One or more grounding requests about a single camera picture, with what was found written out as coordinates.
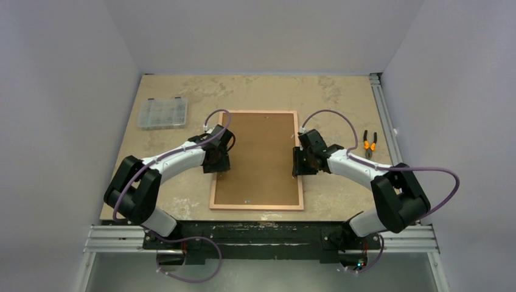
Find brown cardboard backing board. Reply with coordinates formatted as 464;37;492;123
214;113;301;206

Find pink wooden picture frame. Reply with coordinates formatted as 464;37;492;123
209;109;305;212

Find clear plastic organizer box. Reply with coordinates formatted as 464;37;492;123
137;96;188;130

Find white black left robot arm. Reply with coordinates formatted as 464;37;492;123
103;125;235;249

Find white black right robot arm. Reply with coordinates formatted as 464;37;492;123
293;130;431;248

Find yellow black pliers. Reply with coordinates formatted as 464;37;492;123
363;130;378;160

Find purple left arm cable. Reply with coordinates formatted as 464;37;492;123
112;109;223;285

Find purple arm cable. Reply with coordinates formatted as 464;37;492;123
298;109;461;275
112;109;223;285

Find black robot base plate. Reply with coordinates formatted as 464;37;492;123
142;220;381;265

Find aluminium rail frame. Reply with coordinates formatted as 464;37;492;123
74;72;450;292

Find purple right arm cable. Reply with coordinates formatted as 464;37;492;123
298;109;461;275

